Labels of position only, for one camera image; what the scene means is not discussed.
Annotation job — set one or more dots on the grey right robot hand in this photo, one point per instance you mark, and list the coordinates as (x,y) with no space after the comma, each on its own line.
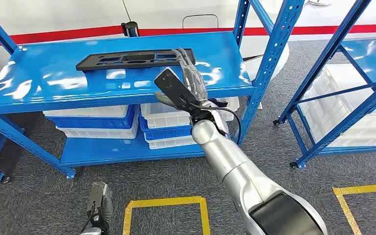
(191,77)

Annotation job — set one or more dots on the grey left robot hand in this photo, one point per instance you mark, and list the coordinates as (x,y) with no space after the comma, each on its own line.
(100,204)

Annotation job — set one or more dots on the black plastic plate frame part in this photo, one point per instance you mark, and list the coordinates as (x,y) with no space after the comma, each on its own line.
(87,65)

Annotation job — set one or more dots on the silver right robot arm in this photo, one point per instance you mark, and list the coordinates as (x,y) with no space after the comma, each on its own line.
(240,175)

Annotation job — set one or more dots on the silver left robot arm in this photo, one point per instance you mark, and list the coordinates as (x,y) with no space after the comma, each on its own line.
(92,231)

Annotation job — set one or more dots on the yellow floor tape square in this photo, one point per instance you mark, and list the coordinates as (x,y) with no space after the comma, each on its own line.
(167,201)
(347,207)

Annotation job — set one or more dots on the white car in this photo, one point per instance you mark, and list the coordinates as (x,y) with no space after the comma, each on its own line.
(77,16)

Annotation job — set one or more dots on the red barrier belt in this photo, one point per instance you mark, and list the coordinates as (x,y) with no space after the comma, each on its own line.
(61,34)

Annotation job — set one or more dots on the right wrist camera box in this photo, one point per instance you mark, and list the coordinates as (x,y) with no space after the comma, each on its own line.
(175,86)

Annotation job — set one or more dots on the black stanchion post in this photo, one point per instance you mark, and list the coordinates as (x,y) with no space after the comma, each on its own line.
(131,29)

